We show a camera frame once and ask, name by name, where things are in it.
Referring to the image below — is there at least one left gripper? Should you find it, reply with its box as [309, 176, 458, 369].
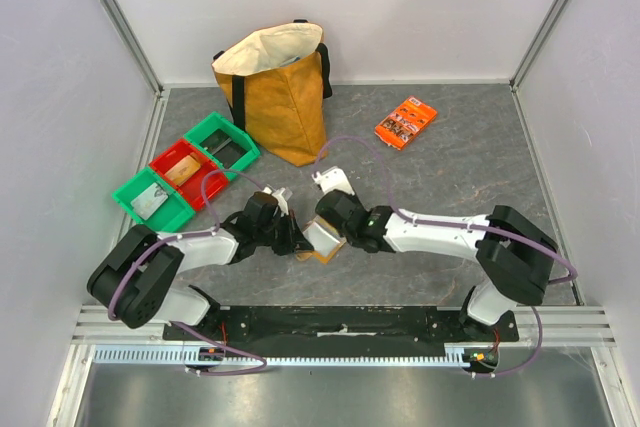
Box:
[255, 210, 312, 256]

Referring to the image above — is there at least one yellow leather card holder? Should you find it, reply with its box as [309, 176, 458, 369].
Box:
[296, 216, 346, 264]

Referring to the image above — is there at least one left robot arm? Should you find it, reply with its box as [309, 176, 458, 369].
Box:
[87, 188, 314, 340]

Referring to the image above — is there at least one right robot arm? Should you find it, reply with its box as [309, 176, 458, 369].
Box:
[315, 190, 557, 341]

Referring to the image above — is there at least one black card in bin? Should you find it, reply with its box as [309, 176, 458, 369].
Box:
[201, 129, 247, 168]

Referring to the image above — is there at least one tan card in bin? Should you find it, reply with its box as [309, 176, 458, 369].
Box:
[165, 154, 201, 186]

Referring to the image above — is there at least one grey card in bin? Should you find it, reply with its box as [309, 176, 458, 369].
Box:
[131, 182, 168, 220]

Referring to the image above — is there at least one green bin far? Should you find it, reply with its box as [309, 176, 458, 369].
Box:
[184, 112, 260, 181]

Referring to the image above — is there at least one green bin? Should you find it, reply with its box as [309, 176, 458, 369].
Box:
[184, 112, 260, 181]
[112, 167, 195, 232]

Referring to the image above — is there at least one orange screw box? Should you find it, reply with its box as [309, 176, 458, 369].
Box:
[374, 96, 438, 151]

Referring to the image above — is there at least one red bin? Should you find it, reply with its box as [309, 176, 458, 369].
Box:
[150, 138, 230, 211]

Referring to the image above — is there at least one green bin near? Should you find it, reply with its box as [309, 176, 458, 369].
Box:
[112, 167, 195, 232]

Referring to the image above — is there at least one brown paper tote bag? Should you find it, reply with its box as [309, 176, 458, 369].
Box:
[211, 19, 333, 167]

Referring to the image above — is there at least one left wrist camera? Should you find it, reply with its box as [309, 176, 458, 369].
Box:
[262, 185, 292, 215]

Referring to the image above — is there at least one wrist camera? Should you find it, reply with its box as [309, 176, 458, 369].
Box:
[262, 185, 292, 215]
[312, 166, 355, 195]

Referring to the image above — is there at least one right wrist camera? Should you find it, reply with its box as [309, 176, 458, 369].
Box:
[312, 166, 355, 195]

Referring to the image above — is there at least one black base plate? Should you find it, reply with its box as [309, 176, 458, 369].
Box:
[192, 306, 519, 344]

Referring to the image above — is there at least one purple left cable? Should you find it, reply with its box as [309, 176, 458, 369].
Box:
[107, 169, 271, 377]

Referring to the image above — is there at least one slotted cable duct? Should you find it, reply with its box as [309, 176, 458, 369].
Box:
[93, 345, 469, 367]

